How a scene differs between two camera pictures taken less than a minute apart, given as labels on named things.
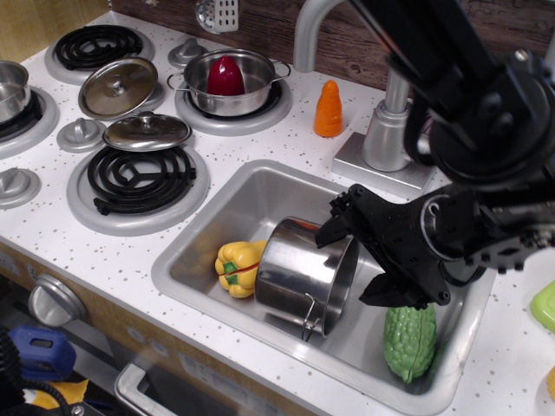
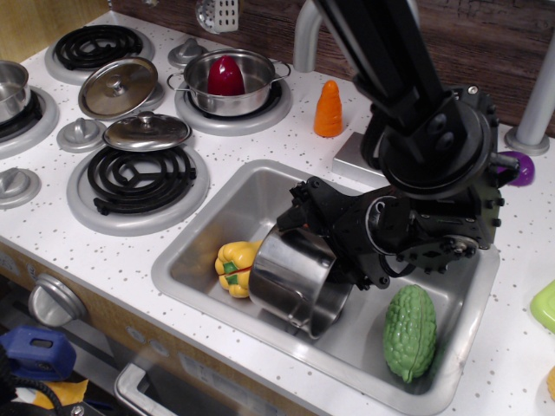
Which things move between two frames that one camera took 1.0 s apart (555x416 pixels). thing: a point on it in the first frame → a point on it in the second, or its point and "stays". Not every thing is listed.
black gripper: [410, 243] → [342, 218]
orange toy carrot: [328, 120] stays
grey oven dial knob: [53, 303] stays
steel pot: [298, 283] stays
